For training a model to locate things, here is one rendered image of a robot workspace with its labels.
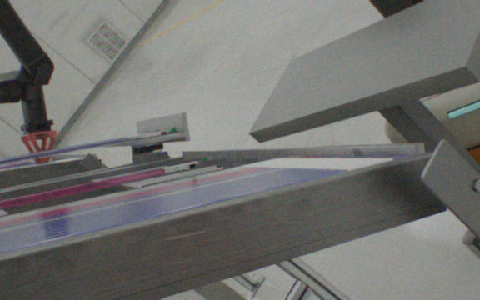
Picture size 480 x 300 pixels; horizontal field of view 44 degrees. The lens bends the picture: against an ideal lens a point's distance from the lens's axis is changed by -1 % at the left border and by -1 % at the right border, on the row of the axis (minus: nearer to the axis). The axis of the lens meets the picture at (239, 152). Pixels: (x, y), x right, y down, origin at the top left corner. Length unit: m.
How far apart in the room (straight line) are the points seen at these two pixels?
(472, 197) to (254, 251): 0.22
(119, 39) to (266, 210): 8.55
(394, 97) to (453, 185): 0.50
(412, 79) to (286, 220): 0.55
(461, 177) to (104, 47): 8.46
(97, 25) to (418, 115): 7.91
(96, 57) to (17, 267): 8.47
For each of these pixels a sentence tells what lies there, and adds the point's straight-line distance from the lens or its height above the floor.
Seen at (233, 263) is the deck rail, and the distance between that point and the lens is 0.51.
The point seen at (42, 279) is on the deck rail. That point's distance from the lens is 0.46.
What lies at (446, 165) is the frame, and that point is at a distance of 0.58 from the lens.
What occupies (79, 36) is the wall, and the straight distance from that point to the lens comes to 8.89.
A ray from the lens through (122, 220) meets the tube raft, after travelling 0.51.
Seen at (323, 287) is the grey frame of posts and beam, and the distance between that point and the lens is 1.44.
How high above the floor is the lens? 1.08
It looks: 21 degrees down
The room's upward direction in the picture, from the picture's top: 50 degrees counter-clockwise
